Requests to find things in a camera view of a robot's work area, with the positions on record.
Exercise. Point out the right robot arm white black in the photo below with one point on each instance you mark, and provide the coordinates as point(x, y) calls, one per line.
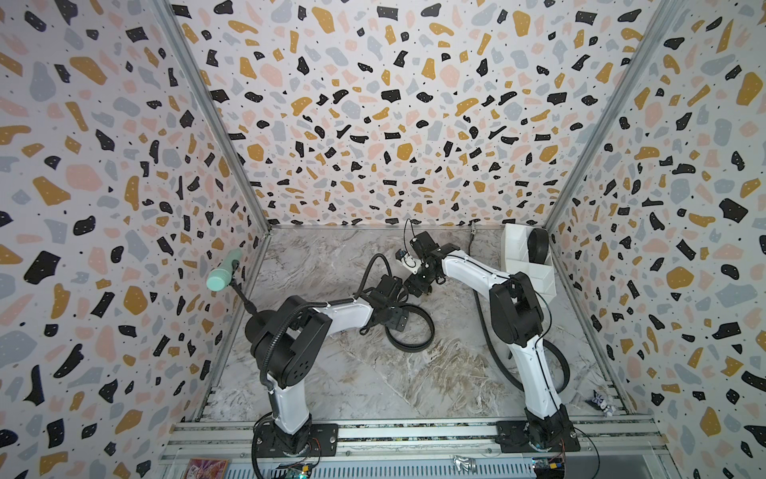
point(516, 318)

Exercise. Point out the aluminium mounting rail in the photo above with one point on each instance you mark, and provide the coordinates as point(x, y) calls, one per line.
point(418, 438)

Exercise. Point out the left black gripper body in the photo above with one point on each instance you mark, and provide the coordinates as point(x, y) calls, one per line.
point(397, 316)

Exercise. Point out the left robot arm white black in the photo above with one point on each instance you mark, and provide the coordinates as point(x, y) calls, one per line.
point(286, 342)

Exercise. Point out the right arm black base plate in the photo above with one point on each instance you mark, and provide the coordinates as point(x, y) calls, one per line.
point(513, 437)

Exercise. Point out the white storage roll organizer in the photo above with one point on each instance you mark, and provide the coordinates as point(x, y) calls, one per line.
point(514, 259)

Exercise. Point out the small crumpled wrapper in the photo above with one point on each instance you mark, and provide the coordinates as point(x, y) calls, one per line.
point(603, 403)

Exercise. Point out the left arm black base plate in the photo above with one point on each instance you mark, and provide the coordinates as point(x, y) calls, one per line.
point(311, 440)

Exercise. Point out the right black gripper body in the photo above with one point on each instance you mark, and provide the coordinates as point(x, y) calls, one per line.
point(422, 279)

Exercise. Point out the black belt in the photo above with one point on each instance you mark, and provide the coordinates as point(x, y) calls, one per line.
point(411, 329)
point(538, 246)
point(556, 353)

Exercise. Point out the green microphone on black stand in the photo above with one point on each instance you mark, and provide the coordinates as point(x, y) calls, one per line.
point(224, 276)

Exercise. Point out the pink printed card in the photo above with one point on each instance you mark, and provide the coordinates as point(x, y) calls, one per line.
point(205, 468)

